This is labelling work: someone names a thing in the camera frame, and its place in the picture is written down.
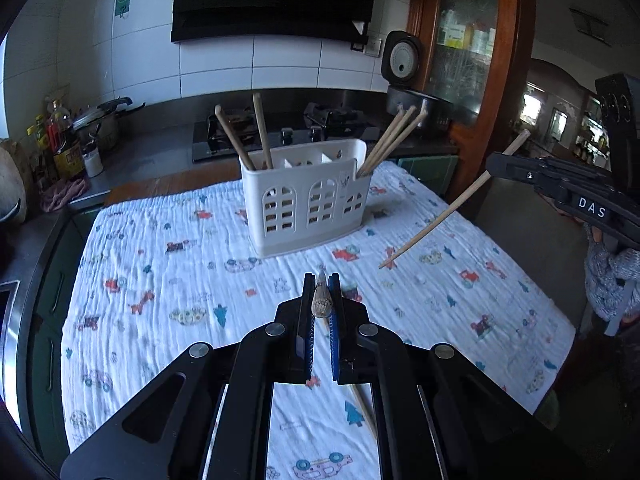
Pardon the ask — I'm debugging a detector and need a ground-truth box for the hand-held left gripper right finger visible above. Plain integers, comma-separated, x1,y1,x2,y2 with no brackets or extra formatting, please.
327,272,586,480

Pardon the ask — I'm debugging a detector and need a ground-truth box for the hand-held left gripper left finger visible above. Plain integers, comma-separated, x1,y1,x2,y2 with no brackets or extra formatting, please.
60,272,317,480

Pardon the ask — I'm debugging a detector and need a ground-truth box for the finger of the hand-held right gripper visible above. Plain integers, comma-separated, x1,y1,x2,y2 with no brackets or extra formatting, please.
486,152,640,250
537,156,618,202

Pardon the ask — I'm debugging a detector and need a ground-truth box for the wooden chopstick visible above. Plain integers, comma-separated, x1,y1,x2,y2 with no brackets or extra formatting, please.
320,316,379,440
367,110,430,177
251,91,274,171
214,104,257,172
310,269,333,320
378,129,532,270
361,106,417,178
356,106,406,178

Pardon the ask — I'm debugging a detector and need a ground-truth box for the white plastic utensil holder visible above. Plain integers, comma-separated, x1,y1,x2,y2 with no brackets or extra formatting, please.
239,139,373,260

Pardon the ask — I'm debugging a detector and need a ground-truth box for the person's right forearm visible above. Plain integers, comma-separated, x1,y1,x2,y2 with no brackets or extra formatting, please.
584,222,640,321

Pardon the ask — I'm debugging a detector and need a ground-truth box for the background shelf unit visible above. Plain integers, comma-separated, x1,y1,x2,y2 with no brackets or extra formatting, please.
520,82,608,161

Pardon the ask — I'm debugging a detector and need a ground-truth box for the ceiling fixture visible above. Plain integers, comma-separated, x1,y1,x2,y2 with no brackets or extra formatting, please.
569,6,612,47

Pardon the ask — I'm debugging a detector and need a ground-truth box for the wooden glass-door cabinet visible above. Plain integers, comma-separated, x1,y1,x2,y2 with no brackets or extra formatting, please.
406,0,537,201

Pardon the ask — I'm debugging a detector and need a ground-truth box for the white printed table cloth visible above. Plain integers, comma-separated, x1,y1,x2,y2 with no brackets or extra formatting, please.
60,160,577,480

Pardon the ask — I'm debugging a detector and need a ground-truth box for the green base cabinet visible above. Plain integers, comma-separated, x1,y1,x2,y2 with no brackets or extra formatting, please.
397,155,460,196

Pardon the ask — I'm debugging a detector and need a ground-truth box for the green and white box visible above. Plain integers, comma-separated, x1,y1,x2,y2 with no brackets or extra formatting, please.
439,22,473,50

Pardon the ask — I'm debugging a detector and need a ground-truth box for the black rice cooker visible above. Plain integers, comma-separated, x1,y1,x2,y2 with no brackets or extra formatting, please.
382,30,453,128

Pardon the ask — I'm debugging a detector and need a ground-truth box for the black gas stove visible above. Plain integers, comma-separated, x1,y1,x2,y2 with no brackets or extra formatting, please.
191,101,383,163

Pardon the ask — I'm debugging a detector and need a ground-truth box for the steel kitchen counter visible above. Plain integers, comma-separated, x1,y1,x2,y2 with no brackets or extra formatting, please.
0,87,461,311

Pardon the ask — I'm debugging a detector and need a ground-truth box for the dark green sink cabinet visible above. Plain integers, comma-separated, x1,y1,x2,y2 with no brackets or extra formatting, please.
27,210,96,461

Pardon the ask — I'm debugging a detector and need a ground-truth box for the white jar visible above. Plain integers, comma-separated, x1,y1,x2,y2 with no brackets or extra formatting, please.
82,146,104,178

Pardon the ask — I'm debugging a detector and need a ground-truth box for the pink cloth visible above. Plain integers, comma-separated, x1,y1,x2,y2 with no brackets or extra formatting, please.
40,178,90,212

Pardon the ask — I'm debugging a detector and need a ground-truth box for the steel pressure cooker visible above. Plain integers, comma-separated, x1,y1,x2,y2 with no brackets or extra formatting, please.
74,96,147,153

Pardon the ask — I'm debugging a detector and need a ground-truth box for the steel sink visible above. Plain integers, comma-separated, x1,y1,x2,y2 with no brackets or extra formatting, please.
0,280,21,411

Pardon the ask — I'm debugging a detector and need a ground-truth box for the large cooking oil bottle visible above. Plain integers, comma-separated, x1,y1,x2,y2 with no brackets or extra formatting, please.
47,100,86,181

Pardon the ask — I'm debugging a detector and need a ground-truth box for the yellow-capped sauce bottle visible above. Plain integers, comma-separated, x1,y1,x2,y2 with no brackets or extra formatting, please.
32,115,53,181

